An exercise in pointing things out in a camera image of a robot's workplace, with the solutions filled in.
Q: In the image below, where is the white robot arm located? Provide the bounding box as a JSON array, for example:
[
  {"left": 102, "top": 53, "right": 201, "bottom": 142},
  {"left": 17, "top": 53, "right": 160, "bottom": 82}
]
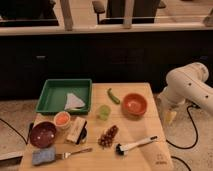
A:
[{"left": 158, "top": 62, "right": 213, "bottom": 124}]

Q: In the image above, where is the green plastic cup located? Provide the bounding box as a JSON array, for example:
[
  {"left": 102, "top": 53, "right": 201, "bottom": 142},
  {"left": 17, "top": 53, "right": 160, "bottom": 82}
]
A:
[{"left": 98, "top": 105, "right": 111, "bottom": 121}]

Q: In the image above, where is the white cup with orange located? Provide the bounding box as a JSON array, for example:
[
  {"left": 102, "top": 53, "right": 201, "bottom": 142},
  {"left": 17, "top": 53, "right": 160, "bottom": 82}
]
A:
[{"left": 54, "top": 111, "right": 70, "bottom": 130}]

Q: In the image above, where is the orange bowl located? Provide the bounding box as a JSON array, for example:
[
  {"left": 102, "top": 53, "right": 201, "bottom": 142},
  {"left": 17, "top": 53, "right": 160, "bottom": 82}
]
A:
[{"left": 122, "top": 93, "right": 148, "bottom": 116}]

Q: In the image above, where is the green chili pepper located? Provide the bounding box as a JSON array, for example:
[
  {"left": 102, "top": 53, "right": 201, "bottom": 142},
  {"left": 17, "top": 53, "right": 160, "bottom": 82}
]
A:
[{"left": 107, "top": 88, "right": 120, "bottom": 105}]

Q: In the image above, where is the brown grape cluster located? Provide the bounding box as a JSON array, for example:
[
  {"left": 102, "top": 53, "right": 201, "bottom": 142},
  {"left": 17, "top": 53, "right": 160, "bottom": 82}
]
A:
[{"left": 98, "top": 125, "right": 118, "bottom": 148}]

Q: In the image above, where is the wooden block eraser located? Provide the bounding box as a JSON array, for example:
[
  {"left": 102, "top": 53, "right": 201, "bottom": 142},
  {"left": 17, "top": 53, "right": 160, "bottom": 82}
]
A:
[{"left": 66, "top": 117, "right": 87, "bottom": 144}]

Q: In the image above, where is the green plastic tray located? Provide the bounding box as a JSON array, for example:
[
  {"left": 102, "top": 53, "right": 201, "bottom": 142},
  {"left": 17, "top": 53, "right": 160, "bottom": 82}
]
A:
[{"left": 36, "top": 79, "right": 92, "bottom": 115}]

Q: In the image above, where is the white cloth piece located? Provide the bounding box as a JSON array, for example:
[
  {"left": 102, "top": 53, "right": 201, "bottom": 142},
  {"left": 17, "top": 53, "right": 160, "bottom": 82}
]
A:
[{"left": 64, "top": 93, "right": 85, "bottom": 110}]

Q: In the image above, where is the silver fork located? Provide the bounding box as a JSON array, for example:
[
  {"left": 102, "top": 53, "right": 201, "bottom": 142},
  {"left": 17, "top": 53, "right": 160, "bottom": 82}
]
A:
[{"left": 55, "top": 148, "right": 93, "bottom": 160}]

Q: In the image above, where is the maroon bowl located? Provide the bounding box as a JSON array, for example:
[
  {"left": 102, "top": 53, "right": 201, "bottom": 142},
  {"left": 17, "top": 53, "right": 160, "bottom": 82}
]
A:
[{"left": 30, "top": 121, "right": 57, "bottom": 148}]

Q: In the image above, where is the blue sponge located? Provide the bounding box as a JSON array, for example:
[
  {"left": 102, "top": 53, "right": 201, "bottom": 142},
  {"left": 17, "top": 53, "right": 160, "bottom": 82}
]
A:
[{"left": 32, "top": 147, "right": 55, "bottom": 166}]

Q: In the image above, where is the black cable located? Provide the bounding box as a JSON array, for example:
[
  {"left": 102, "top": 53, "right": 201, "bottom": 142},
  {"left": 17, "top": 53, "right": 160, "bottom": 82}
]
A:
[
  {"left": 0, "top": 118, "right": 34, "bottom": 146},
  {"left": 165, "top": 104, "right": 200, "bottom": 171}
]

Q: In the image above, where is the black left cable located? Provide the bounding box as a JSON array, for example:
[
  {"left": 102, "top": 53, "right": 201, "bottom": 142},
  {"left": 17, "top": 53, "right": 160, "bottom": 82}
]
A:
[{"left": 0, "top": 118, "right": 34, "bottom": 146}]

